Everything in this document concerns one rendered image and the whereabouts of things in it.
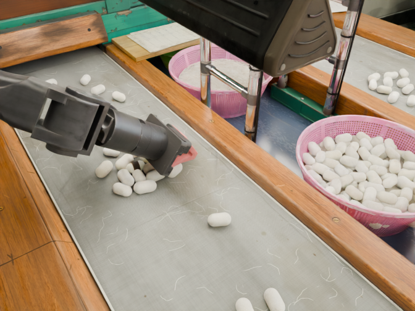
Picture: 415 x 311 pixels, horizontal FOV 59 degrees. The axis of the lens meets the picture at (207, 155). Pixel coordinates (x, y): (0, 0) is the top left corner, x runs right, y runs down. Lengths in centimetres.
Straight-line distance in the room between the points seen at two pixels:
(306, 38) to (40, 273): 43
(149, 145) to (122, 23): 61
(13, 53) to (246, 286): 75
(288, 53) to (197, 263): 33
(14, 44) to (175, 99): 40
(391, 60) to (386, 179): 50
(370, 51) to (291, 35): 88
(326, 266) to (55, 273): 37
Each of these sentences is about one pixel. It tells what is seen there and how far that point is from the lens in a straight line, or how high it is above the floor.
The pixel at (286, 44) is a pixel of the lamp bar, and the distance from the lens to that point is 32.
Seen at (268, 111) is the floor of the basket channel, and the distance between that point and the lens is 95.
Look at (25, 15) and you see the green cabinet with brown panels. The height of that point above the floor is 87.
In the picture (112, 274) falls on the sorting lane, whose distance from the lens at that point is 55.
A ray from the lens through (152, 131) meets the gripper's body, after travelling 57.
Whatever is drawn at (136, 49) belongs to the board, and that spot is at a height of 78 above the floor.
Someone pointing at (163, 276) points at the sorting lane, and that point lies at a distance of 53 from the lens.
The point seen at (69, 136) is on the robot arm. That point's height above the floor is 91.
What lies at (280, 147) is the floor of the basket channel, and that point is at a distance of 84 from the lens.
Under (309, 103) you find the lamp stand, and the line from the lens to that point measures 93.
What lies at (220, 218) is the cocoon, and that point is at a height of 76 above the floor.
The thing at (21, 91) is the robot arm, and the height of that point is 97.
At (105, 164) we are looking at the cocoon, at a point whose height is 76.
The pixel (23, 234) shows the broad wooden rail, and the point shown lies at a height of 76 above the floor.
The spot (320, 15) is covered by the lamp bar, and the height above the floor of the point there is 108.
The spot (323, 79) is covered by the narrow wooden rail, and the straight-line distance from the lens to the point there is 93.
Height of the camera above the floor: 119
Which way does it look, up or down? 40 degrees down
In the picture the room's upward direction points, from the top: straight up
